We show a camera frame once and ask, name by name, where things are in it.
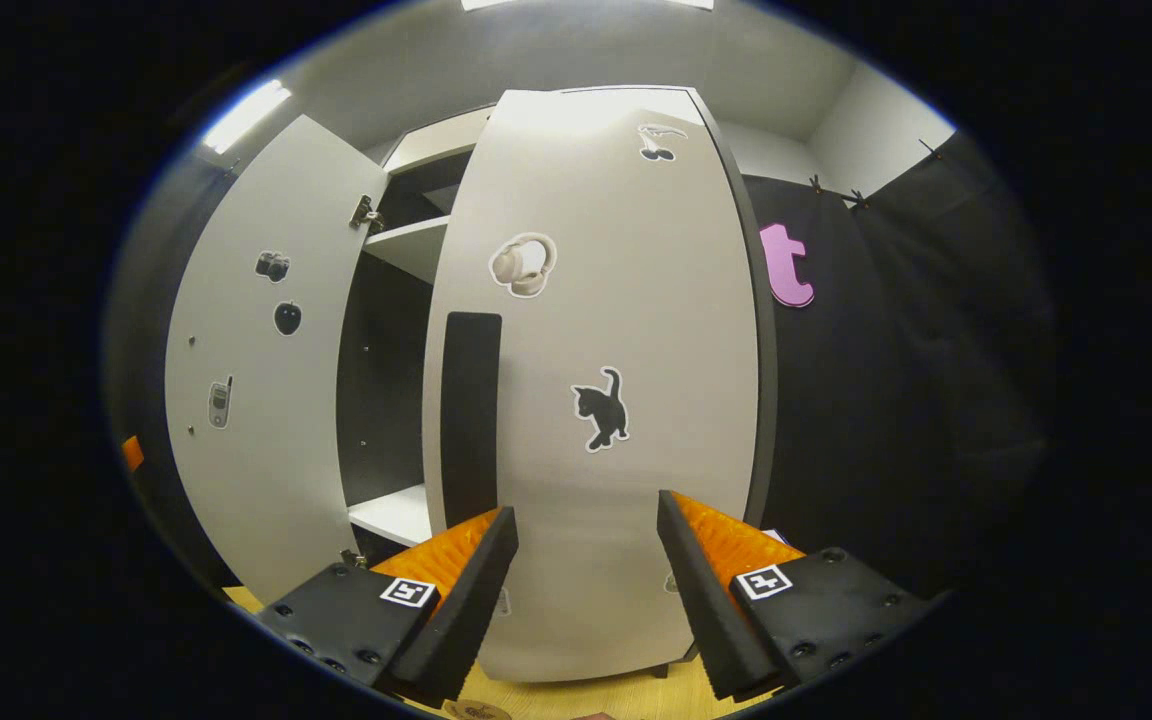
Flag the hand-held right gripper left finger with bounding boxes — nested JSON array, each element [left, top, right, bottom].
[[256, 505, 520, 706]]

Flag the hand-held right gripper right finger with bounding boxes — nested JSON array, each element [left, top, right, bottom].
[[656, 488, 942, 701]]

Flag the white cabinet door phone sticker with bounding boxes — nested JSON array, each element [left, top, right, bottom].
[[164, 113, 392, 606]]

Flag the white cabinet door cat sticker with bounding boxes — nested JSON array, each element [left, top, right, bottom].
[[421, 85, 777, 684]]

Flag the white and grey cabinet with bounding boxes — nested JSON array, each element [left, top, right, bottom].
[[164, 85, 777, 686]]

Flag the black backdrop cloth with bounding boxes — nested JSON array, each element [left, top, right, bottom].
[[106, 130, 1057, 601]]

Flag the white cabinet shelf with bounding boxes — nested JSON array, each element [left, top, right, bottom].
[[363, 215, 452, 286]]

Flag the long ceiling light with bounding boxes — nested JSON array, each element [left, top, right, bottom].
[[201, 80, 293, 156]]

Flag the small white cabinet flap door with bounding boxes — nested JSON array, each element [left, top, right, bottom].
[[383, 105, 492, 176]]

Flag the wide ceiling light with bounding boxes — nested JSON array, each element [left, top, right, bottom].
[[461, 0, 715, 11]]

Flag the wide black door handle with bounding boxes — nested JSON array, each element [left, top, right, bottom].
[[439, 311, 503, 531]]

